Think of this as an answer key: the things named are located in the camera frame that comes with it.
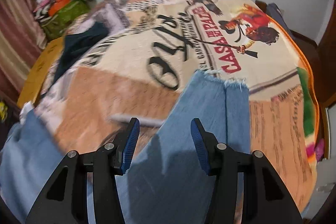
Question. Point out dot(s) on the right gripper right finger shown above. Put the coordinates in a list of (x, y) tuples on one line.
[(266, 199)]

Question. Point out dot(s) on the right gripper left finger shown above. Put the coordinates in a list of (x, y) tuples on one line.
[(63, 199)]

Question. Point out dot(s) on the blue denim jeans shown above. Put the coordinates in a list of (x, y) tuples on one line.
[(165, 182)]

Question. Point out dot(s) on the dark navy folded garment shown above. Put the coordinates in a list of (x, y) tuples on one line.
[(76, 45)]

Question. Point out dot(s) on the striped maroon curtain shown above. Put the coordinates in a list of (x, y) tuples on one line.
[(22, 40)]

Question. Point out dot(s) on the dark blue cloth behind bed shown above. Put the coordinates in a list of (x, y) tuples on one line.
[(274, 12)]

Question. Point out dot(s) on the printed newspaper pattern blanket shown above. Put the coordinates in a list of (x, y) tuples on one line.
[(153, 49)]

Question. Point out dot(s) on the green bag with clutter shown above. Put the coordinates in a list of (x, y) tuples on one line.
[(55, 16)]

